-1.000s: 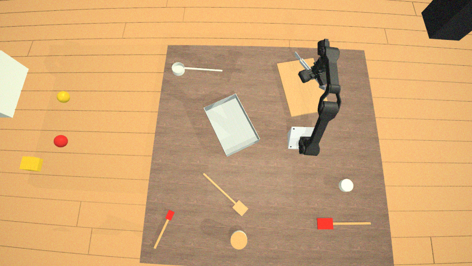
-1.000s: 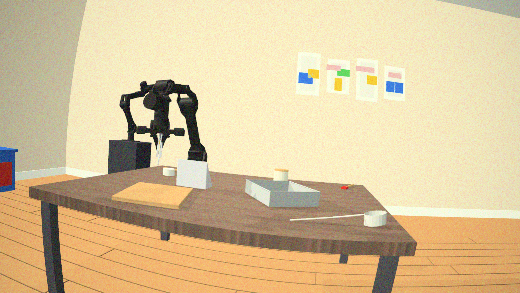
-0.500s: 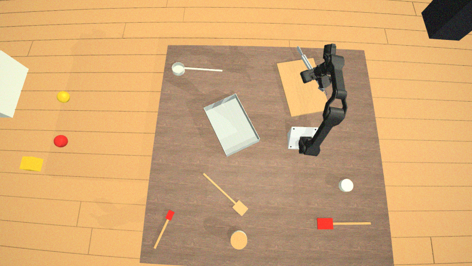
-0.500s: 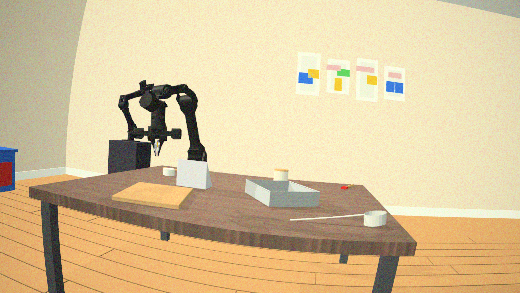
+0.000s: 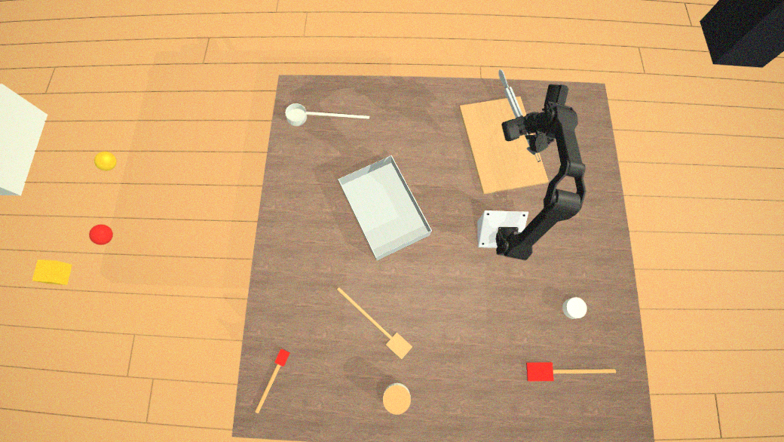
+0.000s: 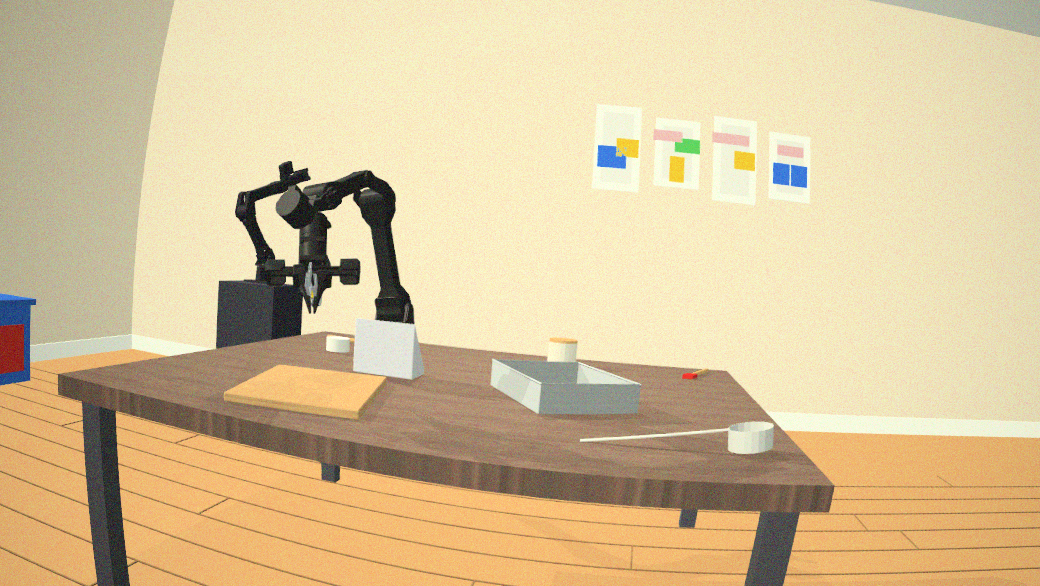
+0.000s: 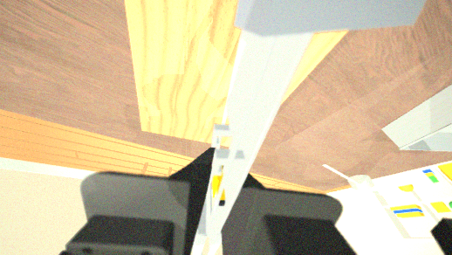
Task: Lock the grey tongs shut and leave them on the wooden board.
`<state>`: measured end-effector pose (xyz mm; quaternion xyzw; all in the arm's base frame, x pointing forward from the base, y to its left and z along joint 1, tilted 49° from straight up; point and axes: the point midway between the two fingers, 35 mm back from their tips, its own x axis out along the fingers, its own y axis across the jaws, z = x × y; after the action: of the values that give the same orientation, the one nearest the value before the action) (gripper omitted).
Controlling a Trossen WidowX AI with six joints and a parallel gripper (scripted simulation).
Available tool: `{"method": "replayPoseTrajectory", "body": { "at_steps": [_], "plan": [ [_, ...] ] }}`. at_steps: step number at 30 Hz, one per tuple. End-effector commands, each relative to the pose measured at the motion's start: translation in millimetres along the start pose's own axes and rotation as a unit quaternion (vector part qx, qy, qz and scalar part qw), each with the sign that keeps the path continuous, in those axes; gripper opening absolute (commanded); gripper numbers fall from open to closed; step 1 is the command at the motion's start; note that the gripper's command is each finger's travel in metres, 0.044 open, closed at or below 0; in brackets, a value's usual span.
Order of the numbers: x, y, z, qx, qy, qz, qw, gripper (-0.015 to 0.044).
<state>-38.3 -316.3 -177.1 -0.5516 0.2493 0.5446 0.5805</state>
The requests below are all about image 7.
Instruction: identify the white measuring scoop with long handle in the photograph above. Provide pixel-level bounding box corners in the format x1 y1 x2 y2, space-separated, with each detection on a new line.
323 164 375 190

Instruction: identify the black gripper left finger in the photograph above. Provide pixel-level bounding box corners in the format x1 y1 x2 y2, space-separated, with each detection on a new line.
79 148 215 255

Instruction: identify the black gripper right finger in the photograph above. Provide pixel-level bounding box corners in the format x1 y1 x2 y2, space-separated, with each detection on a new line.
221 172 343 255

